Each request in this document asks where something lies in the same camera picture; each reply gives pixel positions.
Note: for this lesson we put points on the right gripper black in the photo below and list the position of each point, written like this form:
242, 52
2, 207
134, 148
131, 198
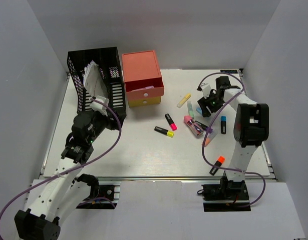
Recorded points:
204, 103

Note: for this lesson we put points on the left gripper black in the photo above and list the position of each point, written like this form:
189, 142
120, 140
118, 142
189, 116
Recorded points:
112, 124

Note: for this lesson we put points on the orange black highlighter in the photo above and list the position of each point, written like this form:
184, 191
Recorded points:
217, 164

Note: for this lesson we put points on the blue black highlighter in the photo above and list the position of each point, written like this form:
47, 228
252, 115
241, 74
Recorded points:
223, 124

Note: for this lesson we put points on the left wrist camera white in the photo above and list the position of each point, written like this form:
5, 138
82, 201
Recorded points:
99, 104

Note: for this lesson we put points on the pastel purple highlighter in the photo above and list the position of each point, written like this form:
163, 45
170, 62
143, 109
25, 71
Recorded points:
144, 88

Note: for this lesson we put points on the purple black highlighter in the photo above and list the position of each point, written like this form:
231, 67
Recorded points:
204, 127

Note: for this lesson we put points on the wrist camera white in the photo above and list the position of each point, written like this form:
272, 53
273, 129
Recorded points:
99, 104
206, 89

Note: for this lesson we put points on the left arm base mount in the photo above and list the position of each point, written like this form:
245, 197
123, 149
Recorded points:
102, 196

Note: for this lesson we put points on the coral top drawer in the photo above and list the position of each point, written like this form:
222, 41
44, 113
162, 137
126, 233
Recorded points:
142, 94

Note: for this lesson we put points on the coral drawer cabinet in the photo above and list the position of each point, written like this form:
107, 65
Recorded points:
141, 65

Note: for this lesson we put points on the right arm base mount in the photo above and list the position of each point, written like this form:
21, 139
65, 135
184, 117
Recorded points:
226, 196

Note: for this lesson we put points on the pastel blue highlighter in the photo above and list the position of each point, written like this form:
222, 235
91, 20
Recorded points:
199, 110

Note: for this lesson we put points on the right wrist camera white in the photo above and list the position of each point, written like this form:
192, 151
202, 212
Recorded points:
206, 89

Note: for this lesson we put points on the yellow black highlighter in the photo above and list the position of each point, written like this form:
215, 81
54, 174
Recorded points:
164, 131

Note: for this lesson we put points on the white paper stack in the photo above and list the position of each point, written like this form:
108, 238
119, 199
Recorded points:
93, 82

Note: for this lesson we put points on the pastel orange highlighter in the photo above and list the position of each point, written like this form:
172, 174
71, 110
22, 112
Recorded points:
209, 138

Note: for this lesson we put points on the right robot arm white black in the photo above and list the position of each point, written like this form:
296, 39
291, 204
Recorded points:
251, 126

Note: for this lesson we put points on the pastel yellow highlighter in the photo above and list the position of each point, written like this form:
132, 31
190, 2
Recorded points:
184, 100

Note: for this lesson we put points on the black mesh file organizer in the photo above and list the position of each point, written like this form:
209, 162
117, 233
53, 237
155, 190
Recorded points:
109, 64

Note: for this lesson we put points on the pastel green highlighter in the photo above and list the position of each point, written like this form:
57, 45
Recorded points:
190, 109

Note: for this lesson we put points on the yellow bottom drawer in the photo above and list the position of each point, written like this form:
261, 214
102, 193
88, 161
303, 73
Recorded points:
144, 101

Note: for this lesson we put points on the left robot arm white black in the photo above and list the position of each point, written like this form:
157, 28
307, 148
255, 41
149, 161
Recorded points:
68, 187

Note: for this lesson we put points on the pink black highlighter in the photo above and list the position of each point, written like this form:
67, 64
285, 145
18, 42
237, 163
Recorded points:
170, 122

